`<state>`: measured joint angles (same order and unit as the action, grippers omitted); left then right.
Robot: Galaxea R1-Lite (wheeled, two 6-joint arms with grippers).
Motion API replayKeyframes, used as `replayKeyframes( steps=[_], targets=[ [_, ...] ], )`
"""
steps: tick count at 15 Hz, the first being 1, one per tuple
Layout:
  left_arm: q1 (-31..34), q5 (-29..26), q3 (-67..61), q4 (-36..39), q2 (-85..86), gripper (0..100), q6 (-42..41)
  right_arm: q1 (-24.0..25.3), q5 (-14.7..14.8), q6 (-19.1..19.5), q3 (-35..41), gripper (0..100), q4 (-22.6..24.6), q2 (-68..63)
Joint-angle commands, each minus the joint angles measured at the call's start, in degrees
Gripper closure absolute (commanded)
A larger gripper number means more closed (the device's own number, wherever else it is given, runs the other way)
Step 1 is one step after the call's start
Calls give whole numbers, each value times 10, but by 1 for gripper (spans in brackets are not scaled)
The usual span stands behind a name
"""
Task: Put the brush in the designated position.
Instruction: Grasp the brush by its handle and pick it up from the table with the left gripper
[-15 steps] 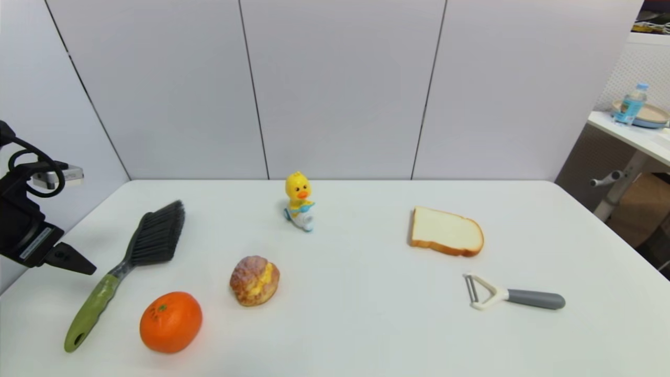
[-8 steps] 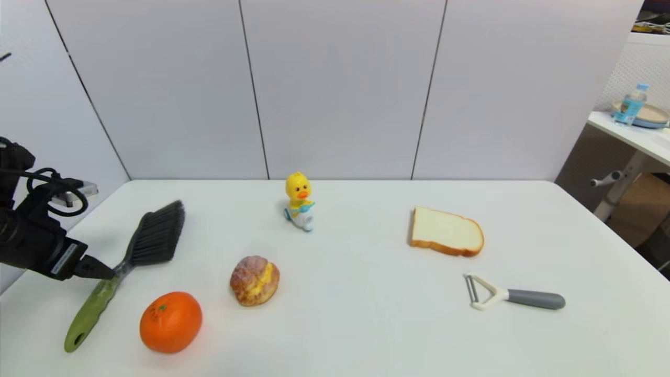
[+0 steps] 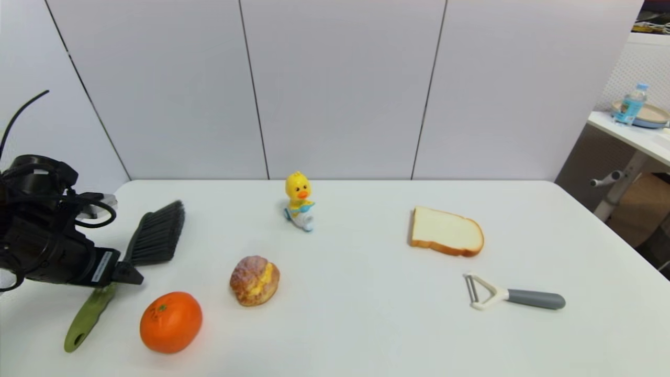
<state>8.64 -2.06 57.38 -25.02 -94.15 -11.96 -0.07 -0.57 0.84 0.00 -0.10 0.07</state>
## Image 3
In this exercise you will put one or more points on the white table leg with crank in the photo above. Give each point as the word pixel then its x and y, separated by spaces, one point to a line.
pixel 620 188

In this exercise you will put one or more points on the cream puff pastry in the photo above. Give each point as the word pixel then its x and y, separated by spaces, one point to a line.
pixel 254 281

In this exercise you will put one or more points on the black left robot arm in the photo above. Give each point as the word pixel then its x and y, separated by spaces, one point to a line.
pixel 31 230

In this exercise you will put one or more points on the orange mandarin fruit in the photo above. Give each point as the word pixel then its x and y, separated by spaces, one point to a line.
pixel 170 322

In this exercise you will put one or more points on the white side table top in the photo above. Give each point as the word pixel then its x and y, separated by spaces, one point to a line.
pixel 636 137

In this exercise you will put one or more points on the white perforated partition panel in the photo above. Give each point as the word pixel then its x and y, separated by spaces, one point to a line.
pixel 591 157

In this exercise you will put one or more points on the clear water bottle blue label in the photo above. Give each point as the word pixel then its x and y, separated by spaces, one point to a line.
pixel 630 107

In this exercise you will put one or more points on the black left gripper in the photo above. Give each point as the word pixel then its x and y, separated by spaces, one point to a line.
pixel 94 267

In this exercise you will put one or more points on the beige plate with blue rim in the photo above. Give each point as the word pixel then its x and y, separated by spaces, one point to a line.
pixel 655 116

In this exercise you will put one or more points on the brown cardboard box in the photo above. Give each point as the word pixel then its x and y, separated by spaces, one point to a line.
pixel 641 209

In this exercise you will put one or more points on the white bread slice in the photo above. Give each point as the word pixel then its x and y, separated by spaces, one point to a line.
pixel 445 230

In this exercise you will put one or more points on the yellow duck toy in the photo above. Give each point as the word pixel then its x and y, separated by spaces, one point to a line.
pixel 298 191

